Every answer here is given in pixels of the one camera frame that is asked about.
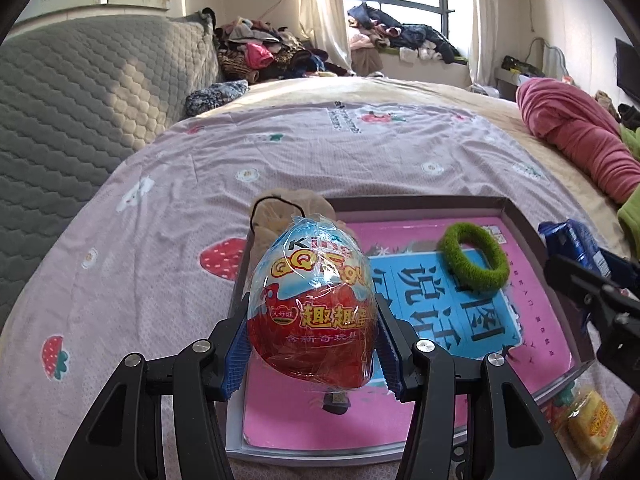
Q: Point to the dark shallow box tray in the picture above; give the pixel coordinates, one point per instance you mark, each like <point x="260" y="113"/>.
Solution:
<point x="530" y="232"/>

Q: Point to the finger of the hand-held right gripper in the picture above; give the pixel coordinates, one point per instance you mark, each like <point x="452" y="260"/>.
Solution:
<point x="575" y="280"/>
<point x="620" y="265"/>

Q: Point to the blue cookie packet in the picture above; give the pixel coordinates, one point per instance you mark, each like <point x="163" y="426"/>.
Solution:
<point x="570" y="245"/>

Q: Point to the black television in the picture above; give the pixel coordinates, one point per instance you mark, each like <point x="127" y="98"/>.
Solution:
<point x="627" y="70"/>

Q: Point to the beige mesh hair scrunchie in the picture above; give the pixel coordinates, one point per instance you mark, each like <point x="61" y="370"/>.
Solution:
<point x="280" y="215"/>

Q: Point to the cluttered white desk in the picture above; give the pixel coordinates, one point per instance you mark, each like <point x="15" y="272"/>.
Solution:
<point x="510" y="72"/>

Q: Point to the pink and green quilt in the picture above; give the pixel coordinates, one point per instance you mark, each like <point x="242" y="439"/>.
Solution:
<point x="565" y="125"/>

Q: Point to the clothes pile on windowsill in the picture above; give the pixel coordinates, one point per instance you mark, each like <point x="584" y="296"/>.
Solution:
<point x="410" y="35"/>

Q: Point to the plain cream curtain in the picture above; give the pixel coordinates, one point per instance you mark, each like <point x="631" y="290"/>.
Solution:
<point x="485" y="25"/>

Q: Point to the red egg toy candy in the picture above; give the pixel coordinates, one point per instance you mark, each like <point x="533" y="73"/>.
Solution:
<point x="310" y="320"/>

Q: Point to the grey quilted headboard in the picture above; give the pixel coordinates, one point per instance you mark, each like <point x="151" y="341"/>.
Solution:
<point x="75" y="110"/>

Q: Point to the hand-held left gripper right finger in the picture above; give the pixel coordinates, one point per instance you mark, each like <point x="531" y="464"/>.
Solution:
<point x="390" y="360"/>

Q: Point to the pile of mixed clothes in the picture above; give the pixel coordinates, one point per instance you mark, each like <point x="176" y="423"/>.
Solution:
<point x="260" y="50"/>

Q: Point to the dark blue patterned cloth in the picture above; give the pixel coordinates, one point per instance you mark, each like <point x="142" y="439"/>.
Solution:
<point x="215" y="95"/>

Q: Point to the cream curtain with knot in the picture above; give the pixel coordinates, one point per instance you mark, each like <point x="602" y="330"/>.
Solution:
<point x="320" y="10"/>

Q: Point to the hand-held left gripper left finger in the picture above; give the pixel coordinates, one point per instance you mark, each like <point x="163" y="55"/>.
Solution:
<point x="235" y="365"/>

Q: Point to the yellow snack packet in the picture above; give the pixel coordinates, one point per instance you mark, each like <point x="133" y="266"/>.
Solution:
<point x="592" y="420"/>

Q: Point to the white metal frame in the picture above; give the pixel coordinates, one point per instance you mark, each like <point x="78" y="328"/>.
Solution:
<point x="555" y="55"/>

